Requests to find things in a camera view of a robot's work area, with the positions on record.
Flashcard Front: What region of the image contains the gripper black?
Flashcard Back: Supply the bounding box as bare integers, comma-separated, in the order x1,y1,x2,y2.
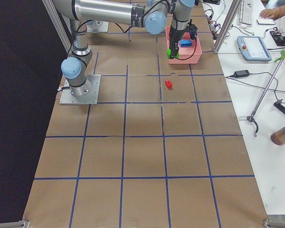
168,20,189,59

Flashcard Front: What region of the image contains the green block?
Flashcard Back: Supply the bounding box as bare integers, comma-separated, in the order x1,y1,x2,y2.
166,48,179,59

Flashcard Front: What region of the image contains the blue block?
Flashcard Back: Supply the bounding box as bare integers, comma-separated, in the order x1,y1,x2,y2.
179,39,192,48

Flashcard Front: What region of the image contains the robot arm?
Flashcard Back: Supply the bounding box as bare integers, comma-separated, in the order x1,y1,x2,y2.
53,0,199,103

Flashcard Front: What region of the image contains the pink plastic box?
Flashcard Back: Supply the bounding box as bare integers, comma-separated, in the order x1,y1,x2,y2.
165,26,202,64

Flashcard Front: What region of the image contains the person hand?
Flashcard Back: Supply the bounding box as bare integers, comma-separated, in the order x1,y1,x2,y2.
259,8,280,19

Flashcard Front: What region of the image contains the red block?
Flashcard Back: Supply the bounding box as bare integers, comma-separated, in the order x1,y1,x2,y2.
165,80,173,90

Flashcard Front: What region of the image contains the black power adapter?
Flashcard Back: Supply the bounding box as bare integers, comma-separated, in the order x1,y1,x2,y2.
233,70,250,78

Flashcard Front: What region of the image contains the teach pendant tablet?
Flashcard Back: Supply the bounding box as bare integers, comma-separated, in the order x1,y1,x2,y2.
237,36,272,62

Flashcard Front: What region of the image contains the white keyboard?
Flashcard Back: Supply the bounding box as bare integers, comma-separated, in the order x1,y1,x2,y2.
237,0,254,26

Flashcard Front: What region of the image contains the reacher grabber tool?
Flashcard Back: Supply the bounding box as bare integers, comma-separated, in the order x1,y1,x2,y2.
246,50,285,137

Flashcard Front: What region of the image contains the brown bottle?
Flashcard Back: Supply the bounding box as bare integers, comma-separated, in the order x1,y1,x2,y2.
270,127,285,145

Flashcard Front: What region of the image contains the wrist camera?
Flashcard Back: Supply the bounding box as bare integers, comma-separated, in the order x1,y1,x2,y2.
187,22,198,40

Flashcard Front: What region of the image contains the aluminium frame post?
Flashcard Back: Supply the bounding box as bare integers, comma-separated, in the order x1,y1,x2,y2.
213,0,241,54

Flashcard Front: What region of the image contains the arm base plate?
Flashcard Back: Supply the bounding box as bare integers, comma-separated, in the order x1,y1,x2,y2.
59,75,101,105
87,20,109,33

